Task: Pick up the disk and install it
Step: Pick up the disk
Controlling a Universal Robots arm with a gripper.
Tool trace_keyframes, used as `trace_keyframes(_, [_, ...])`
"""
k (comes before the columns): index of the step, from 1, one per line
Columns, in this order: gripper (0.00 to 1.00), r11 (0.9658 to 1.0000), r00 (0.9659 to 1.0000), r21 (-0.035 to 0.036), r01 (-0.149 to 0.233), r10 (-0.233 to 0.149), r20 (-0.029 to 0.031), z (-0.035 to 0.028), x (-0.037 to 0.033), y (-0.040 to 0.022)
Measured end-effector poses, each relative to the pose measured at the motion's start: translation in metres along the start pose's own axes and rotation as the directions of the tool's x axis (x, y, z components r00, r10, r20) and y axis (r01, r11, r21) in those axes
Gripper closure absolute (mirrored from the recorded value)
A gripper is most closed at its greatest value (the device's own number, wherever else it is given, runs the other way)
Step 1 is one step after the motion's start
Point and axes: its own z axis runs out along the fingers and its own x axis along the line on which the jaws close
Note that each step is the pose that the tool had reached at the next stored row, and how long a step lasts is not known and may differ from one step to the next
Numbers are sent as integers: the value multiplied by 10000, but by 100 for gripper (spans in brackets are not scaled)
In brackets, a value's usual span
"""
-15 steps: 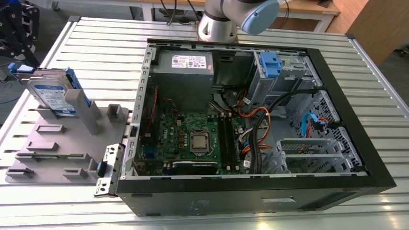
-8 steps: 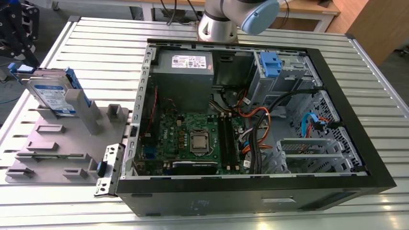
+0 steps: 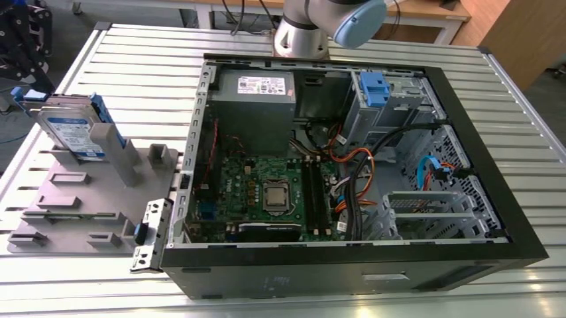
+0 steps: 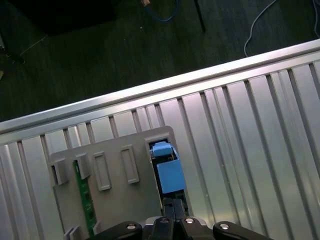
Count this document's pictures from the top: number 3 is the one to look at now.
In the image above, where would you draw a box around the hard disk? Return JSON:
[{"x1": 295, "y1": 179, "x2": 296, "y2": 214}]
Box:
[{"x1": 10, "y1": 86, "x2": 129, "y2": 164}]

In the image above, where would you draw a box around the metal drive cage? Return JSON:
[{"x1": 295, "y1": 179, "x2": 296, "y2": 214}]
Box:
[{"x1": 342, "y1": 68, "x2": 447, "y2": 156}]

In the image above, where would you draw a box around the wooden top desk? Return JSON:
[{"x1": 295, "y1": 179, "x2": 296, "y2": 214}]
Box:
[{"x1": 374, "y1": 0, "x2": 472, "y2": 46}]

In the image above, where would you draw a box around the CPU socket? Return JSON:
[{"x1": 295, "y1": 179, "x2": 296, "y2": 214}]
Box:
[{"x1": 259, "y1": 177, "x2": 297, "y2": 218}]

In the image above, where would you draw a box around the orange red wire bundle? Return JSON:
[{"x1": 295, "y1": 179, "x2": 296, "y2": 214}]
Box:
[{"x1": 328, "y1": 124, "x2": 379, "y2": 213}]

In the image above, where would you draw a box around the black graphics card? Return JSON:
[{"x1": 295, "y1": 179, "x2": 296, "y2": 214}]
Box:
[{"x1": 224, "y1": 221, "x2": 305, "y2": 243}]

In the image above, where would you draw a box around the black RAM slot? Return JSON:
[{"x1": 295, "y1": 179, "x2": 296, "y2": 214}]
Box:
[
  {"x1": 307, "y1": 155, "x2": 323, "y2": 235},
  {"x1": 316, "y1": 155, "x2": 334, "y2": 235},
  {"x1": 301, "y1": 155, "x2": 318, "y2": 235},
  {"x1": 312, "y1": 155, "x2": 328, "y2": 235}
]

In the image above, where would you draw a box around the black cable bundle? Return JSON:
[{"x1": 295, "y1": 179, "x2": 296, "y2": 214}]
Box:
[{"x1": 344, "y1": 121, "x2": 447, "y2": 241}]

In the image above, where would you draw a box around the blue drive latch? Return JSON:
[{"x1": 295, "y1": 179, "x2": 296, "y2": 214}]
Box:
[{"x1": 360, "y1": 72, "x2": 391, "y2": 107}]

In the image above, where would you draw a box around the wooden cabinet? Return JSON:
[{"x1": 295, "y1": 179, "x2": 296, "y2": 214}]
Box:
[{"x1": 479, "y1": 0, "x2": 566, "y2": 91}]

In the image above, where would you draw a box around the white metal desk frame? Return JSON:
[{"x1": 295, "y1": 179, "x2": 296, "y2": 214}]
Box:
[{"x1": 65, "y1": 0, "x2": 213, "y2": 31}]

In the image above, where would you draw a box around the green motherboard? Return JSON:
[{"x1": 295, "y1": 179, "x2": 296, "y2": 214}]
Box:
[{"x1": 193, "y1": 155, "x2": 344, "y2": 235}]

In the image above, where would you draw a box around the blue bracket clip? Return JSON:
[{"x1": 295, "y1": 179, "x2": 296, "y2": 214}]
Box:
[{"x1": 133, "y1": 222, "x2": 151, "y2": 246}]

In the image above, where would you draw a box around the blue data wire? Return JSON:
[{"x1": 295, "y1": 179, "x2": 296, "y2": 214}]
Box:
[{"x1": 415, "y1": 154, "x2": 444, "y2": 193}]

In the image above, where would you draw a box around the yellow black power harness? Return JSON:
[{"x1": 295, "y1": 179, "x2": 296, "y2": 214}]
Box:
[{"x1": 289, "y1": 137, "x2": 322, "y2": 158}]

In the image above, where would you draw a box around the red orange power wire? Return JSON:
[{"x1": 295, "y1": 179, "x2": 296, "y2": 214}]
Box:
[{"x1": 439, "y1": 161, "x2": 475, "y2": 180}]

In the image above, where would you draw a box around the black open PC case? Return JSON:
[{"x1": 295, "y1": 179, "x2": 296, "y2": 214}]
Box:
[{"x1": 159, "y1": 52, "x2": 550, "y2": 301}]

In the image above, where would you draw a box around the metal socket cover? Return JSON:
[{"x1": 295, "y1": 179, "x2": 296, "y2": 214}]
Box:
[{"x1": 260, "y1": 180, "x2": 296, "y2": 215}]

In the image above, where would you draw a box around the silver CPU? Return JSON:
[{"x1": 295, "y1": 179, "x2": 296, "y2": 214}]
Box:
[{"x1": 264, "y1": 187, "x2": 291, "y2": 207}]

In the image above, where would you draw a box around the metal disk bay cage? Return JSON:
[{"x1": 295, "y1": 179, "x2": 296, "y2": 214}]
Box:
[{"x1": 378, "y1": 189, "x2": 504, "y2": 242}]

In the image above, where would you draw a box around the grey power supply unit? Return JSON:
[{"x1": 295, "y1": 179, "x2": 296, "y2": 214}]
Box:
[{"x1": 205, "y1": 68, "x2": 297, "y2": 159}]

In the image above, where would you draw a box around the metal card retention bracket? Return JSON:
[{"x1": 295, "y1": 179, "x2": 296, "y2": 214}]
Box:
[{"x1": 129, "y1": 197, "x2": 175, "y2": 274}]

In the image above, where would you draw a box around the green RAM stick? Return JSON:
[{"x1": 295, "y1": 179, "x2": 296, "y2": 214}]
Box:
[{"x1": 24, "y1": 211, "x2": 116, "y2": 220}]

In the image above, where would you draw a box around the grey parts rack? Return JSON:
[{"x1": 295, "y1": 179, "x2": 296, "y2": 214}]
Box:
[{"x1": 6, "y1": 123, "x2": 184, "y2": 256}]

